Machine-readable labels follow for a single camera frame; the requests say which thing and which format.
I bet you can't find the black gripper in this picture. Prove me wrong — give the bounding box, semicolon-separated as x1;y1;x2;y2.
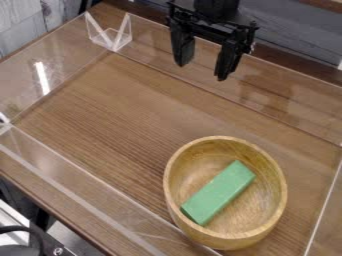
167;0;259;81

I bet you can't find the green rectangular block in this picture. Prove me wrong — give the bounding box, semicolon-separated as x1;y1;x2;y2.
180;160;257;226

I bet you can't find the brown wooden bowl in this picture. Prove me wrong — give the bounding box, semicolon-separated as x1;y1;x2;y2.
163;136;287;250

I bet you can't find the clear acrylic corner bracket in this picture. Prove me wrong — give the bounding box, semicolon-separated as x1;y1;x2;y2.
84;12;132;52

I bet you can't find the clear acrylic tray wall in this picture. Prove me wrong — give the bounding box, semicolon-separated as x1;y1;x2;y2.
0;120;220;256

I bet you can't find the grey metal table frame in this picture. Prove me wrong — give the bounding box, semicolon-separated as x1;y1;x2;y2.
0;199;91;256

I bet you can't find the black cable lower left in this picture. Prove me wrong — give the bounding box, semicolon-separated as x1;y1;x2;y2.
0;225;45;256

